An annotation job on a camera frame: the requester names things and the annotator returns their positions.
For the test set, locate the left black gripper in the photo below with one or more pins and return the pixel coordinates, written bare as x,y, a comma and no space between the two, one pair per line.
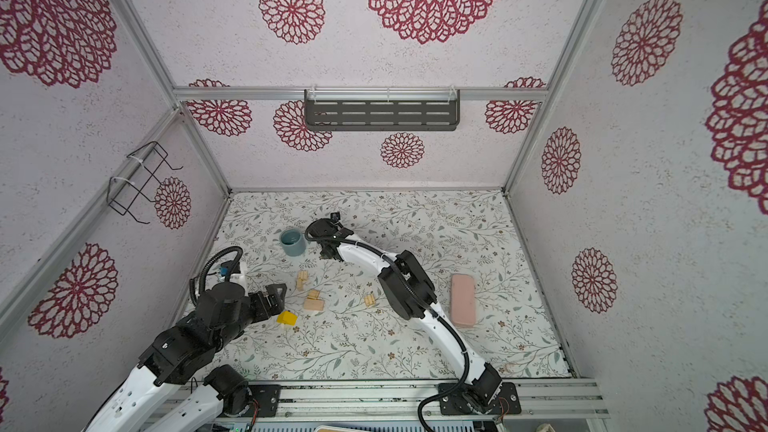
277,302

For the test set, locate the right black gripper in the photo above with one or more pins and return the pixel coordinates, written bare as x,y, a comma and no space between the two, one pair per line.
324,253

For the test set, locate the natural wood arch block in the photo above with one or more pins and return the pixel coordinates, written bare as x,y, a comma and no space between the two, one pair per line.
314,305

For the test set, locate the small natural wood block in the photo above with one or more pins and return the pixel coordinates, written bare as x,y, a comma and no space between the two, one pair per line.
369,299

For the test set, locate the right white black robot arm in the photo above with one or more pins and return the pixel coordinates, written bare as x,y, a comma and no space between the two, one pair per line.
412,296

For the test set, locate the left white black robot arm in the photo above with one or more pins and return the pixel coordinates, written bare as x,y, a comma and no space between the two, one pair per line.
173,358

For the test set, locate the yellow wooden block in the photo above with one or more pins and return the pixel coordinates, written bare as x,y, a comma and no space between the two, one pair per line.
287,318

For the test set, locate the natural wood block pair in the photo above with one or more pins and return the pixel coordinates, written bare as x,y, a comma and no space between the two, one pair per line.
302,280

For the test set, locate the pink sponge block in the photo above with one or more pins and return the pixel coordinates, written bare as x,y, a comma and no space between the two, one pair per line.
463,308

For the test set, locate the teal ceramic cup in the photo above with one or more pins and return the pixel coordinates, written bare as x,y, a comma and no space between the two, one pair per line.
292,242

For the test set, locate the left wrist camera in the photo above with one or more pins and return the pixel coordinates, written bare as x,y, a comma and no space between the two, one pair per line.
234,272

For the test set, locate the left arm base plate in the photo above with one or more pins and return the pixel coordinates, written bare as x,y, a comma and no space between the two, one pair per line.
258,401

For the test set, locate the dark grey wall shelf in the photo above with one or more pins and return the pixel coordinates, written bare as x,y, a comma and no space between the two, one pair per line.
386,112

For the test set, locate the aluminium front rail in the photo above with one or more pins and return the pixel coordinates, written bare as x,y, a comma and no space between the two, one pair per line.
405,400

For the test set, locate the black wire wall rack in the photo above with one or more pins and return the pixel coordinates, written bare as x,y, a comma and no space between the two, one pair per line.
123,192

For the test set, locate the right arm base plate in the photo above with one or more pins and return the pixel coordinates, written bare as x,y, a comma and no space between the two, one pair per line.
462,402

